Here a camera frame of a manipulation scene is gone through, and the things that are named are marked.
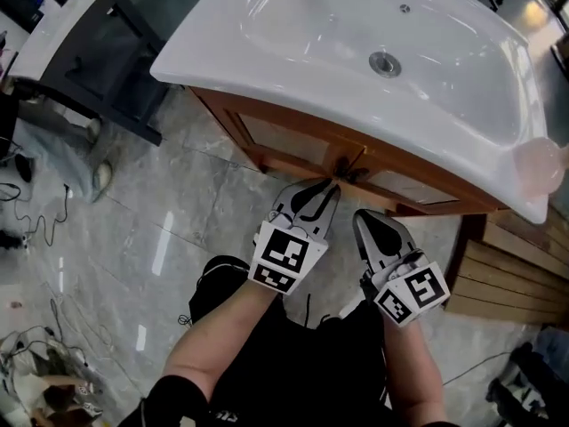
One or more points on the person's left forearm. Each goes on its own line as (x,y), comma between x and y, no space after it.
(213,340)

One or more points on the wooden slat platform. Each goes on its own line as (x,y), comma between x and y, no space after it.
(511,274)

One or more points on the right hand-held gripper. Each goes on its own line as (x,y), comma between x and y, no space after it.
(420,289)

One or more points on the white sink basin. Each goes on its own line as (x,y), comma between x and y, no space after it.
(66,25)
(311,25)

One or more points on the black floor equipment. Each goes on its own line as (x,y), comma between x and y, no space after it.
(524,381)

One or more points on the wooden cabinet door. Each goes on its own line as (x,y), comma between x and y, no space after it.
(413,189)
(284,140)

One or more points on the wooden cabinet body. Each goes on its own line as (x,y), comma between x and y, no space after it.
(289,114)

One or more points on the brown clutter pile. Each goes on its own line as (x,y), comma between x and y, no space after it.
(58,394)

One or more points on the person's right forearm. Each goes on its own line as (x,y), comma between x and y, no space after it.
(413,372)

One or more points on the pink bottle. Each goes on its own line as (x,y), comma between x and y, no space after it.
(533,167)

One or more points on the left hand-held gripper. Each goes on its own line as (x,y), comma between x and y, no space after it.
(284,256)

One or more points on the person's black shirt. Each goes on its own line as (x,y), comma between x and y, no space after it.
(302,372)

